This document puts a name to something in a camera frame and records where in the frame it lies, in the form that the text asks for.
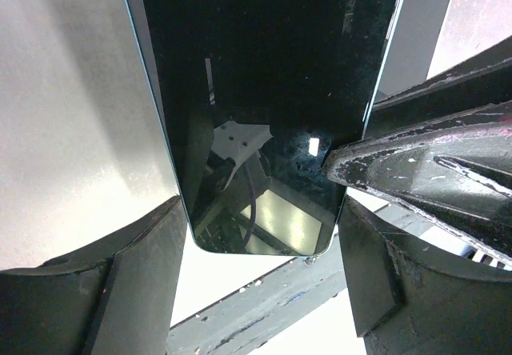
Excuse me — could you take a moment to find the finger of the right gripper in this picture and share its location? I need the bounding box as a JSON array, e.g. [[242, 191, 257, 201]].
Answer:
[[364, 38, 511, 138], [323, 102, 511, 259]]

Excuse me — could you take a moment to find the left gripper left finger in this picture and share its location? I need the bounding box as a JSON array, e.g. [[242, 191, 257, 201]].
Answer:
[[1, 196, 187, 354]]

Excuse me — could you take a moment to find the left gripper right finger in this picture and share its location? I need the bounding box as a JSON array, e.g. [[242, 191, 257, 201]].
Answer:
[[339, 197, 511, 354]]

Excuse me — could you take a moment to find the green smartphone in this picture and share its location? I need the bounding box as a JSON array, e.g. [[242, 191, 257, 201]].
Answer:
[[125, 0, 400, 257]]

